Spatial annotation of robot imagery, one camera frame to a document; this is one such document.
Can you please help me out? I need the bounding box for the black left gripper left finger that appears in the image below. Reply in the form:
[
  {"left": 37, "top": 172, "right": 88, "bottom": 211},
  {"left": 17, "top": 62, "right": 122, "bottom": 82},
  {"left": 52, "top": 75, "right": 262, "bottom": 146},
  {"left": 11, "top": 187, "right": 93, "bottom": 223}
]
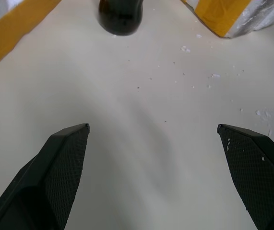
[{"left": 0, "top": 123, "right": 91, "bottom": 230}]

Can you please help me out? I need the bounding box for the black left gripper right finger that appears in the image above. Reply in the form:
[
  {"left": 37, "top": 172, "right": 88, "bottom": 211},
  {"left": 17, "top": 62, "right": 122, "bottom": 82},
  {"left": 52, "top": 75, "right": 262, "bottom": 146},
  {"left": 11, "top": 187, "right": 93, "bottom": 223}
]
[{"left": 217, "top": 124, "right": 274, "bottom": 230}]

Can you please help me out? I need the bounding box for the white foam block yellow tape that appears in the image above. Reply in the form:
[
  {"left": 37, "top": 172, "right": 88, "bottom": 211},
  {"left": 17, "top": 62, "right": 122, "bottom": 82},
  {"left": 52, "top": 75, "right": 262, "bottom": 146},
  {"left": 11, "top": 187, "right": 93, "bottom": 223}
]
[{"left": 181, "top": 0, "right": 274, "bottom": 39}]

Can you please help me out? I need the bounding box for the dark glass bottle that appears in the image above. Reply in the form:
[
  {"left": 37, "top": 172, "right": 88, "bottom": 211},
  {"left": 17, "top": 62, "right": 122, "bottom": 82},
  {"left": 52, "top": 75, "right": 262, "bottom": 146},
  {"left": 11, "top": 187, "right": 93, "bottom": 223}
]
[{"left": 97, "top": 0, "right": 144, "bottom": 36}]

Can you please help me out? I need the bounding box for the yellow tape strip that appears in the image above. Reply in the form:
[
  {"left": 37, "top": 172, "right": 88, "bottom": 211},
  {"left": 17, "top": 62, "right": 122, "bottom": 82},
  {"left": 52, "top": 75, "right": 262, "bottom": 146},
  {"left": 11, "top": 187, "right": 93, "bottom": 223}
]
[{"left": 0, "top": 0, "right": 63, "bottom": 78}]

